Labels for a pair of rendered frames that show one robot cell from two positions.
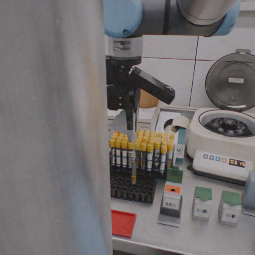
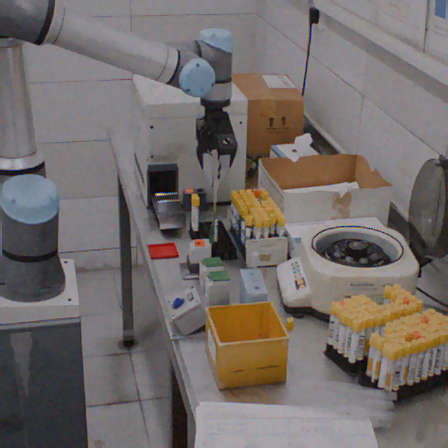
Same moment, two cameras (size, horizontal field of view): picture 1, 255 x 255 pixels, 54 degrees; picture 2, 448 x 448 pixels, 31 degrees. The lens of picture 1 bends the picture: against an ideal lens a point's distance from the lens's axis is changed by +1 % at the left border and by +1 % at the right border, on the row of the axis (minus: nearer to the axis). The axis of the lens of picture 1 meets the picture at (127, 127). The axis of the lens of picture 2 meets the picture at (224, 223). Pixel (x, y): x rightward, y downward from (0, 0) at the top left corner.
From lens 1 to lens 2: 1.71 m
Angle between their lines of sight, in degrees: 56
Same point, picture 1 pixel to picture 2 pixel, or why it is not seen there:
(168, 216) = (186, 267)
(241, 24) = not seen: outside the picture
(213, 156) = (297, 267)
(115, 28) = not seen: hidden behind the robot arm
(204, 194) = (209, 261)
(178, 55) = (433, 143)
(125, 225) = (162, 254)
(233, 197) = (219, 275)
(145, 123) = (281, 196)
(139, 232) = (161, 262)
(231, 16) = (181, 83)
